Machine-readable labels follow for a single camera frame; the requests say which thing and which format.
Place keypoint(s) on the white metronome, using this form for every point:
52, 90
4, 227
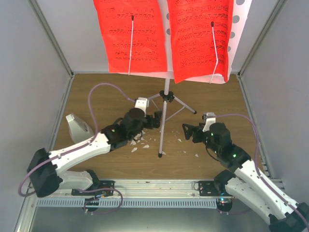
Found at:
79, 130

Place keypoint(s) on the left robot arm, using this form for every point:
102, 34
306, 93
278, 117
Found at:
49, 171

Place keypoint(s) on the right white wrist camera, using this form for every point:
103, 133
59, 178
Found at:
209, 118

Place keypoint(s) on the aluminium rail frame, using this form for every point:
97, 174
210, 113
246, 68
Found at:
149, 189

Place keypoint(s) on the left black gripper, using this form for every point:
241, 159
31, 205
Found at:
150, 124

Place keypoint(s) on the white debris pile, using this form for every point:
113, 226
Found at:
139, 142

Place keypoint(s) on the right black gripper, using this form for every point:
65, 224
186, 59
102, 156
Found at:
196, 129

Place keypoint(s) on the slotted cable duct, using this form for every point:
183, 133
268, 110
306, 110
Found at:
129, 203

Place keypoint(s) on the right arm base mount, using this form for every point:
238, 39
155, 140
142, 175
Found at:
207, 188

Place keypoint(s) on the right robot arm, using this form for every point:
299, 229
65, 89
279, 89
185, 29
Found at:
243, 180

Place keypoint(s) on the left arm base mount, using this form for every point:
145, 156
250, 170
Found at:
94, 191

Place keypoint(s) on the white tripod music stand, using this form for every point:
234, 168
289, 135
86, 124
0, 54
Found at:
240, 13

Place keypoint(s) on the red sheet music paper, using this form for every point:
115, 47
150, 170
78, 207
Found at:
133, 35

